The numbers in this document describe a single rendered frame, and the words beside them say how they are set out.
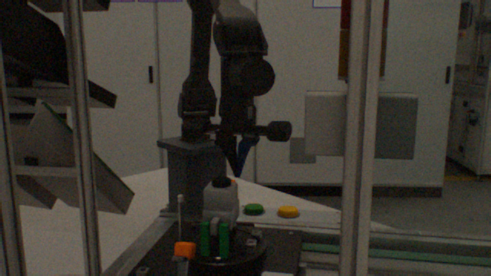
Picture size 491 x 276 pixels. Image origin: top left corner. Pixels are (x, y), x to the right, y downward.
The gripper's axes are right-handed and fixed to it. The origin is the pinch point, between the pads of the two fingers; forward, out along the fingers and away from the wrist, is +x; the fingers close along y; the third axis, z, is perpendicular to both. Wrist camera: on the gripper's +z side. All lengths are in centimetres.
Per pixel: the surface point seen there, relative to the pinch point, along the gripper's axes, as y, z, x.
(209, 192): 1.1, -14.8, 1.5
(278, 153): 26, 290, 71
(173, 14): 110, 277, -42
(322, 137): -15.1, -25.4, -9.6
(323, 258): -15.6, -3.2, 16.3
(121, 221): 34.4, 22.0, 23.6
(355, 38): -18.1, -28.5, -20.4
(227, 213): -1.7, -15.4, 4.3
